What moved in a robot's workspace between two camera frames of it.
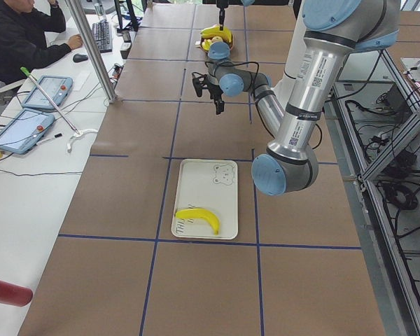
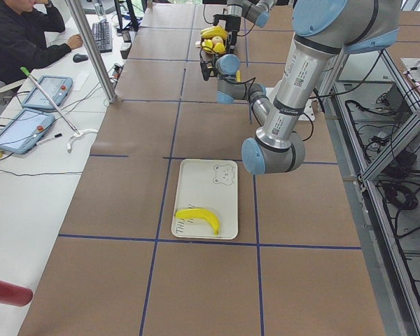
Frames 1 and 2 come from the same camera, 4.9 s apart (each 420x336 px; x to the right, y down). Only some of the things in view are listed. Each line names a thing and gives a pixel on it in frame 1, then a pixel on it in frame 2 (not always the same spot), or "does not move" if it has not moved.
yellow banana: x=206 y=44 → x=214 y=31
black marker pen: x=56 y=136 does not move
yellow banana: x=201 y=213 does not move
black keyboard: x=102 y=36 does not move
